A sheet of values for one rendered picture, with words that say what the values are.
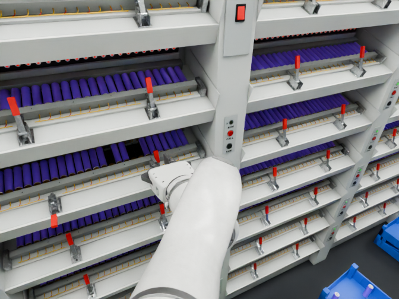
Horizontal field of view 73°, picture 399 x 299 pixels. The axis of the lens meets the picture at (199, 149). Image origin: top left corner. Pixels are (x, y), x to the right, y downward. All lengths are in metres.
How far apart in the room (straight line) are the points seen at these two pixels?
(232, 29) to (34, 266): 0.80
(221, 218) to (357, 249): 1.71
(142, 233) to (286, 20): 0.72
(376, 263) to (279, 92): 1.43
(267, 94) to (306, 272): 1.24
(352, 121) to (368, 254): 1.06
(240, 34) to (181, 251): 0.49
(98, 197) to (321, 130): 0.78
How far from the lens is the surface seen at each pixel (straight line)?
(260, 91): 0.79
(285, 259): 1.61
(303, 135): 1.01
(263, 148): 0.90
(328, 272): 1.85
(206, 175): 0.39
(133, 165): 0.77
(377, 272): 1.99
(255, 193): 1.02
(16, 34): 0.58
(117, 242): 0.89
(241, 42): 0.67
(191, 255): 0.31
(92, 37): 0.56
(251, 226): 1.17
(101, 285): 1.06
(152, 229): 0.90
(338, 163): 1.29
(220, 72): 0.66
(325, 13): 0.84
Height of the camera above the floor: 1.45
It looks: 34 degrees down
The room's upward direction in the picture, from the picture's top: straight up
